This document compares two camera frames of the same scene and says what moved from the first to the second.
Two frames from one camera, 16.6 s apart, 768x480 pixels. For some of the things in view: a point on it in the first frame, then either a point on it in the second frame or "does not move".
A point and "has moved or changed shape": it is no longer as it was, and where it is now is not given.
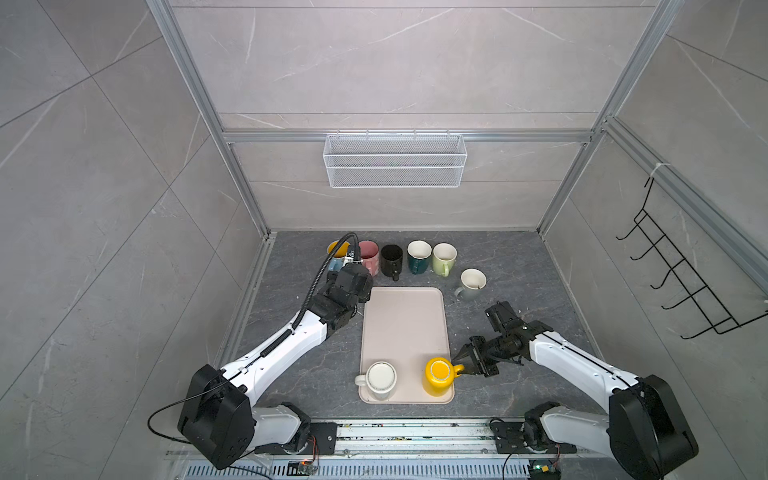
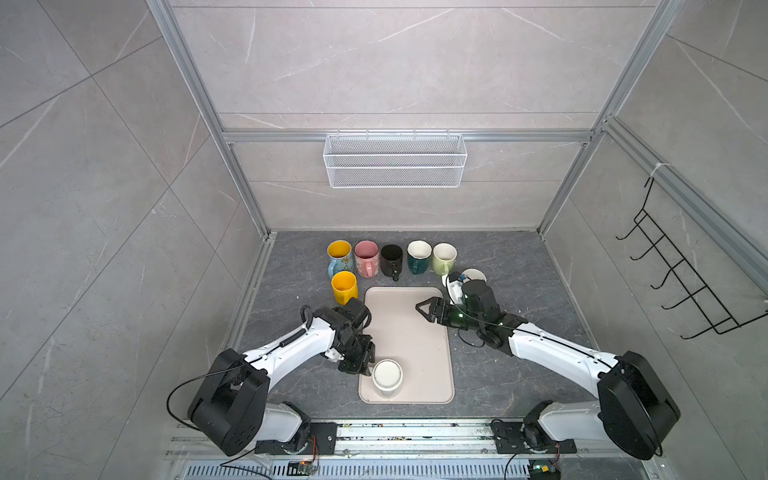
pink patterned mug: (369, 253) does not move
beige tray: (407, 327) does not move
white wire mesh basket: (389, 161) does not move
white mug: (379, 379) has moved or changed shape
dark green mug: (419, 253) does not move
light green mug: (444, 256) does not move
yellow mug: (439, 376) has moved or changed shape
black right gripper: (473, 349) to (434, 310)
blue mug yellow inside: (341, 253) does not move
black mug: (391, 260) does not move
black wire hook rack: (699, 294) does not move
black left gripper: (366, 288) to (363, 366)
